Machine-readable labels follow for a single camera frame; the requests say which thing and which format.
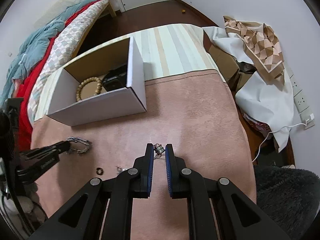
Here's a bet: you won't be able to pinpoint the silver chain bracelet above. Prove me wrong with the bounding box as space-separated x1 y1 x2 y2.
66 136 92 155

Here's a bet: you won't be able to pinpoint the small charm jewelry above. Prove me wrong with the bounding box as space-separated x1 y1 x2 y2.
153 144 165 159

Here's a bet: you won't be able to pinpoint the small silver earrings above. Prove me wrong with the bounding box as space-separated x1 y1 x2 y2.
116 166 128 174

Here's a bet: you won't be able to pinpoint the dark fluffy chair cushion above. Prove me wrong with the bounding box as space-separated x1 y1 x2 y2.
254 165 319 239

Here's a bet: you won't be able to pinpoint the red bed sheet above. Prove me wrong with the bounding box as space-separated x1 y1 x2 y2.
15 0 108 152

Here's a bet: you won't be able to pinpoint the white cardboard box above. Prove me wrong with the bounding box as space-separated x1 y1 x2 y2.
46 37 146 126

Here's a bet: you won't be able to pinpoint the black wristband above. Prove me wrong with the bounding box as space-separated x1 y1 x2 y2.
102 64 127 92

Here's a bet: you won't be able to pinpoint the blue quilt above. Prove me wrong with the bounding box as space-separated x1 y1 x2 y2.
1 0 97 105

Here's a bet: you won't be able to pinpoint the checkered mattress cover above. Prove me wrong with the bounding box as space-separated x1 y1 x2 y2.
27 0 109 124

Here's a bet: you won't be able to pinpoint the white power strip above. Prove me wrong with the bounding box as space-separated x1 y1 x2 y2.
285 65 315 129

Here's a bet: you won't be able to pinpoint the white paper sheet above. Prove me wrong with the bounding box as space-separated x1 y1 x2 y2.
204 27 295 152

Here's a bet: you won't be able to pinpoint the pink striped table cloth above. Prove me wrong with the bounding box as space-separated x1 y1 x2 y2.
31 24 257 216

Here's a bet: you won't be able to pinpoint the brown cardboard box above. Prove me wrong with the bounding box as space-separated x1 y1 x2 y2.
204 26 256 92

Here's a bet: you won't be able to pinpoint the pale pillow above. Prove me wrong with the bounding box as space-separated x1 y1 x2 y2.
34 0 107 28

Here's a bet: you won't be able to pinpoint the brown patterned scarf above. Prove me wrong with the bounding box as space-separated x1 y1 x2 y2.
223 16 285 86

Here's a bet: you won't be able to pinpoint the wooden bead bracelet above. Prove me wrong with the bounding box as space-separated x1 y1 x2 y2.
75 76 103 103

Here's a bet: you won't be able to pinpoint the white cable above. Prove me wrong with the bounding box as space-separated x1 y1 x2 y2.
252 114 315 163

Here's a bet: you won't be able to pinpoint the wooden bed frame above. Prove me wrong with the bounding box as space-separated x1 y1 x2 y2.
71 2 117 59

